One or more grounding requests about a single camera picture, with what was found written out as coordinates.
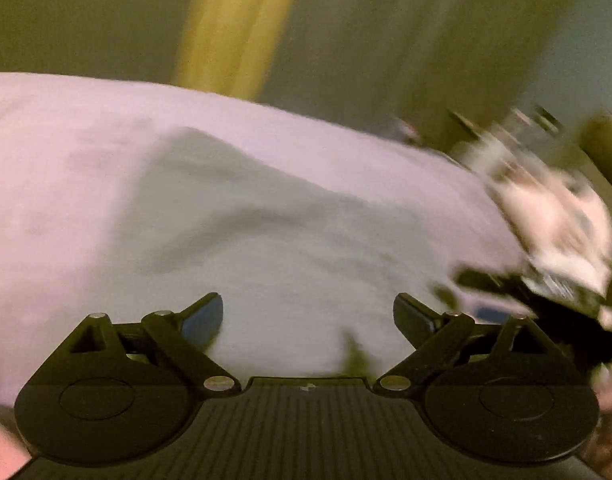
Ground grey-green curtain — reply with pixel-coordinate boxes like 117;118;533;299
0;0;571;133

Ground yellow curtain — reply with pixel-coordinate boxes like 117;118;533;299
173;0;294;101

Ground pink plush bed blanket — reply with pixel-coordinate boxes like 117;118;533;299
0;71;532;406

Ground grey sweat pants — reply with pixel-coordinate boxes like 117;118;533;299
85;130;522;378

